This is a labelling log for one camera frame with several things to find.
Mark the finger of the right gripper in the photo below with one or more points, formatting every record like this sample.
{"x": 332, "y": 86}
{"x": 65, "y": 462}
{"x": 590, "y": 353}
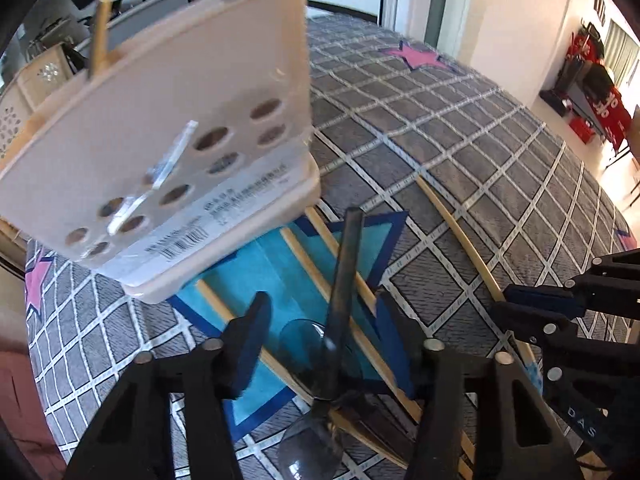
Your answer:
{"x": 545, "y": 297}
{"x": 530, "y": 327}

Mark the black-handled spoon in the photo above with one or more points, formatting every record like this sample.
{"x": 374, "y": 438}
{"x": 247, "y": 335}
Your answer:
{"x": 311, "y": 447}

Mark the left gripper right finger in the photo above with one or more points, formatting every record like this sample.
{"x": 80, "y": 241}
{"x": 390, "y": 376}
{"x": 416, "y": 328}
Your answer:
{"x": 402, "y": 341}

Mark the cream perforated plastic chair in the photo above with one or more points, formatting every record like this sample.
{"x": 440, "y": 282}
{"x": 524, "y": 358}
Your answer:
{"x": 48, "y": 72}

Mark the grey checked tablecloth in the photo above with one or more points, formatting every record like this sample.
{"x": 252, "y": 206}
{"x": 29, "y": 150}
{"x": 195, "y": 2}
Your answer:
{"x": 528, "y": 204}

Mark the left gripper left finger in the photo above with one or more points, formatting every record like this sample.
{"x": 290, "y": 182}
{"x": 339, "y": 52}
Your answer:
{"x": 243, "y": 339}

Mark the blue-patterned bamboo chopstick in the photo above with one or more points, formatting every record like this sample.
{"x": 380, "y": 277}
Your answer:
{"x": 526, "y": 353}

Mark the cream plastic utensil holder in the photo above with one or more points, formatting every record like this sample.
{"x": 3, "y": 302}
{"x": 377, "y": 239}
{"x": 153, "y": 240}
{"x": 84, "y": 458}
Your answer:
{"x": 192, "y": 140}

